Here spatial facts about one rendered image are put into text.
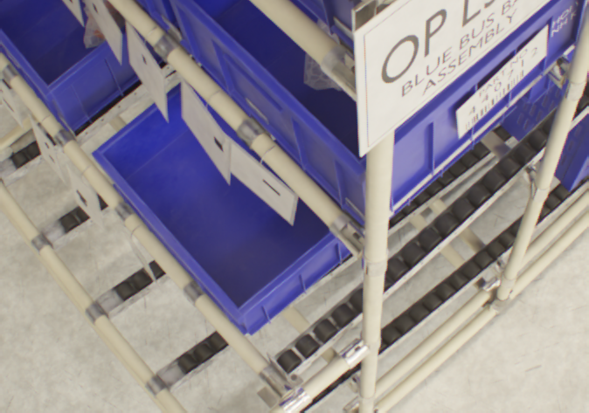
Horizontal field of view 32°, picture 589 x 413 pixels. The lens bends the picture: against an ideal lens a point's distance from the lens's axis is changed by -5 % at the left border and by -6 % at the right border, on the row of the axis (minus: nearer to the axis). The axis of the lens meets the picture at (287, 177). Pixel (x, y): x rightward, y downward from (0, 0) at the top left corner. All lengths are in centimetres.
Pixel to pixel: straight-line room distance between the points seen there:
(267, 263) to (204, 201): 15
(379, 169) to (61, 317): 153
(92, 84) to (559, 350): 125
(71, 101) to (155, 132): 16
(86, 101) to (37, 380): 88
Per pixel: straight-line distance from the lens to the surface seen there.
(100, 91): 186
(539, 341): 248
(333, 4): 101
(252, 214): 175
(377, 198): 119
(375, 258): 135
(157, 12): 155
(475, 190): 176
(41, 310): 257
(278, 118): 137
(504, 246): 220
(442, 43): 99
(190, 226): 176
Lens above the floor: 232
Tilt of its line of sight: 63 degrees down
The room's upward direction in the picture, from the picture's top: 7 degrees counter-clockwise
